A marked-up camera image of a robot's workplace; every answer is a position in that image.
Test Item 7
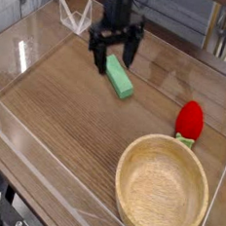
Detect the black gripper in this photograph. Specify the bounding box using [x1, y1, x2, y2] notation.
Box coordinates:
[89, 19, 145, 75]

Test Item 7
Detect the red plush strawberry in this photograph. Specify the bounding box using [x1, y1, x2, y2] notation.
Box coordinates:
[175, 101, 205, 149]

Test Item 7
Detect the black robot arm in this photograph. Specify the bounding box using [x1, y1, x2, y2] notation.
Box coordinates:
[88, 0, 145, 75]

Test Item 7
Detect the green rectangular block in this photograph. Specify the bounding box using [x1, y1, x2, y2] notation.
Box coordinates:
[106, 55, 133, 99]

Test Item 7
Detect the wooden bowl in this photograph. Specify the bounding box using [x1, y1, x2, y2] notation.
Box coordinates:
[115, 133, 209, 226]

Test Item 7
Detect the clear acrylic corner bracket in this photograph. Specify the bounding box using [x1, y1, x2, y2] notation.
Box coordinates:
[59, 0, 93, 35]

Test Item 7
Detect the gold metal chair frame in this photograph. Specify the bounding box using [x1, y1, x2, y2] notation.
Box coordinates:
[203, 3, 226, 60]

